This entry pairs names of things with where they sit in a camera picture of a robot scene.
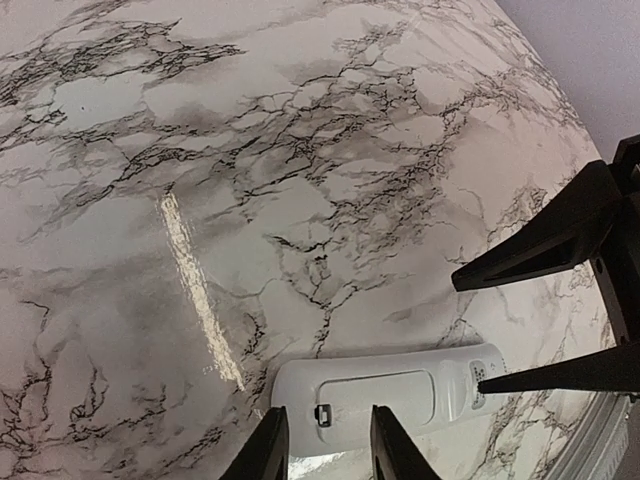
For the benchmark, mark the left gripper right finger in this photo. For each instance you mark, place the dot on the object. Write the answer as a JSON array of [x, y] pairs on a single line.
[[394, 454]]

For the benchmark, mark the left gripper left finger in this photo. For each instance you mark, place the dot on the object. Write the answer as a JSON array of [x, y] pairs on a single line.
[[265, 454]]

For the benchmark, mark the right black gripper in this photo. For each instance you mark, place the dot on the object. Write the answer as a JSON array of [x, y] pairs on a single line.
[[602, 199]]

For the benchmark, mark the white remote control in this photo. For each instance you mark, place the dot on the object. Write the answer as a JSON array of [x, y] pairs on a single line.
[[329, 401]]

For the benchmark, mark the front aluminium rail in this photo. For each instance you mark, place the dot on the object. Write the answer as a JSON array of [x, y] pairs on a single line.
[[597, 447]]

